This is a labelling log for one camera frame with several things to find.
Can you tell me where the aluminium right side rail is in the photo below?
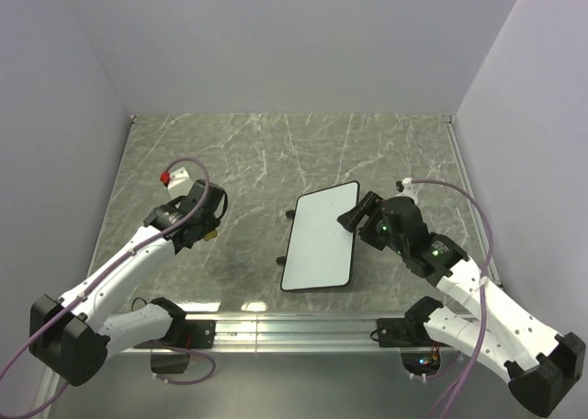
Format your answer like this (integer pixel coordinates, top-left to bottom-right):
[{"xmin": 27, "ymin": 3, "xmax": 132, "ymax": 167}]
[{"xmin": 442, "ymin": 115, "xmax": 493, "ymax": 268}]

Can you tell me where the white whiteboard black frame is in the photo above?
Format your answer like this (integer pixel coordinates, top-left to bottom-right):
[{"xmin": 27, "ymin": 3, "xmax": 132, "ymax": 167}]
[{"xmin": 277, "ymin": 181, "xmax": 360, "ymax": 292}]

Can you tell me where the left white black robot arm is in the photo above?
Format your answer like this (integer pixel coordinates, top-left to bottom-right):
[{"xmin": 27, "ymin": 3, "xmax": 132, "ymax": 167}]
[{"xmin": 28, "ymin": 179, "xmax": 228, "ymax": 387}]

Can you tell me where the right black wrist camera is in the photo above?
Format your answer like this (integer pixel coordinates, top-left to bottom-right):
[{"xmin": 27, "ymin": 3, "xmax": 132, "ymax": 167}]
[{"xmin": 380, "ymin": 196, "xmax": 429, "ymax": 252}]

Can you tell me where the yellow black whiteboard eraser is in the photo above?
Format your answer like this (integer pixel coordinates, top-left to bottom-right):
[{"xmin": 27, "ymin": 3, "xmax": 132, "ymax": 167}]
[{"xmin": 203, "ymin": 230, "xmax": 218, "ymax": 242}]

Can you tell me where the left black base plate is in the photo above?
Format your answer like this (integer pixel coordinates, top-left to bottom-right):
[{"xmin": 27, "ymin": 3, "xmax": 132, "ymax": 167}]
[{"xmin": 135, "ymin": 319, "xmax": 216, "ymax": 349}]

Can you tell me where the aluminium rail front frame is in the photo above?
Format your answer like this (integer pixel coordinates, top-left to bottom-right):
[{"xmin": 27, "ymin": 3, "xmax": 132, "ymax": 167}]
[{"xmin": 27, "ymin": 315, "xmax": 552, "ymax": 419}]

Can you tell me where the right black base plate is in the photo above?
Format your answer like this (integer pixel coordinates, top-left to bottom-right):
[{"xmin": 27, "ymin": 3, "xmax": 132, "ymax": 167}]
[{"xmin": 369, "ymin": 318, "xmax": 460, "ymax": 349}]

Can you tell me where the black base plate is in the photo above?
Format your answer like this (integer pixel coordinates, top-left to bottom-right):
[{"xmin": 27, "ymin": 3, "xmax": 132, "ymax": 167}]
[
  {"xmin": 369, "ymin": 318, "xmax": 460, "ymax": 349},
  {"xmin": 135, "ymin": 319, "xmax": 216, "ymax": 349}
]

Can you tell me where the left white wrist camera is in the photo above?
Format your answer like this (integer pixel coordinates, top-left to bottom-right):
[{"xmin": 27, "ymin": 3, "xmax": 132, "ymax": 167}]
[{"xmin": 160, "ymin": 166, "xmax": 194, "ymax": 199}]

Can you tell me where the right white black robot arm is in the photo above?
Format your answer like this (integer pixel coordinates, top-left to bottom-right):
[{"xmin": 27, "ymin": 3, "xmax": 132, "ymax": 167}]
[{"xmin": 337, "ymin": 192, "xmax": 586, "ymax": 418}]

